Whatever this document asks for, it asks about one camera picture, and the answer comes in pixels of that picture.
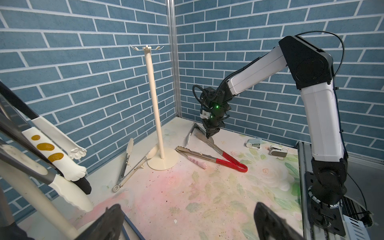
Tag cream utensil rack right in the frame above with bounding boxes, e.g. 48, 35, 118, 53
131, 45, 177, 171

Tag black silicone tongs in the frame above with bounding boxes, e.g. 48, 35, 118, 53
1, 114, 92, 195

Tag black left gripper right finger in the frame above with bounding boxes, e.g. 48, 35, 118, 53
254, 202, 304, 240

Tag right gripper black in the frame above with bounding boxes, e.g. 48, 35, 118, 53
201, 103, 231, 138

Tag steel tongs red handles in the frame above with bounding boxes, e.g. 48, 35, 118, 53
176, 138, 248, 173

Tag cream utensil rack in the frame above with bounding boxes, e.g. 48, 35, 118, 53
131, 45, 177, 171
1, 161, 79, 240

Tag cream utensil rack left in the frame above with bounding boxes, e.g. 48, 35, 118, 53
1, 161, 79, 240

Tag small grey clip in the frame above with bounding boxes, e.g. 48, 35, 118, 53
269, 146, 288, 158

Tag cream silicone steel tongs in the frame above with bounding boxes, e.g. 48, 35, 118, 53
1, 141, 94, 212

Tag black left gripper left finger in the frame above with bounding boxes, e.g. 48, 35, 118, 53
76, 204, 124, 240

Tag plain steel scalloped tongs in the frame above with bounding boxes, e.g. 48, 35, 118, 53
185, 123, 215, 147

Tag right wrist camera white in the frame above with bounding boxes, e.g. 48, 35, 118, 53
200, 109, 211, 119

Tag aluminium corner post right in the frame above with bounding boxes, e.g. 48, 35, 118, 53
166, 0, 182, 118

